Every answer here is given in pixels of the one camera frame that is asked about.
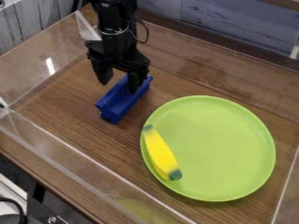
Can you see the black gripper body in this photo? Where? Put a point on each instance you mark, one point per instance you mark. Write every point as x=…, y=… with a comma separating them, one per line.
x=118, y=47

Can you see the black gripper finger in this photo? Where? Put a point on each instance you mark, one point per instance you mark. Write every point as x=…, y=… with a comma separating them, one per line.
x=135, y=81
x=103, y=70

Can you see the blue cross-shaped block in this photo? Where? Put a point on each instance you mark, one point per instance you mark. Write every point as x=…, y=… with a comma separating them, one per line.
x=118, y=100

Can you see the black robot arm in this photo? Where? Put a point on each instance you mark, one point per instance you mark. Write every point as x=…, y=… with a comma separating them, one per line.
x=116, y=17

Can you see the green round plate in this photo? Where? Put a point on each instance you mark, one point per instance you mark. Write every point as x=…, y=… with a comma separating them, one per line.
x=222, y=144

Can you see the grey cabinet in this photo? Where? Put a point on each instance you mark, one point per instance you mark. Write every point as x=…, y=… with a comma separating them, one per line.
x=25, y=17

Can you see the yellow toy banana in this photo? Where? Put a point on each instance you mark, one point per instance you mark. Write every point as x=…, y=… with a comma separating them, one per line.
x=160, y=154

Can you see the blue grey sofa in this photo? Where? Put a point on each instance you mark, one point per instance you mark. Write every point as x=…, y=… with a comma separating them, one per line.
x=250, y=20

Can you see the clear acrylic corner bracket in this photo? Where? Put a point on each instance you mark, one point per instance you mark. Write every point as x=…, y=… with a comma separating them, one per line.
x=86, y=30

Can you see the clear acrylic enclosure wall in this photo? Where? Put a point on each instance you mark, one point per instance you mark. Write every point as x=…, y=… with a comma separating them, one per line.
x=87, y=160

